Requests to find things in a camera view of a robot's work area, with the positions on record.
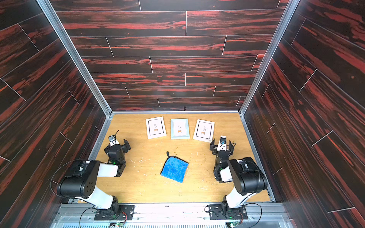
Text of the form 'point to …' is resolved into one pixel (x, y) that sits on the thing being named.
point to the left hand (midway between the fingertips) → (118, 141)
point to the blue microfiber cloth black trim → (175, 168)
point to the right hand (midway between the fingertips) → (226, 141)
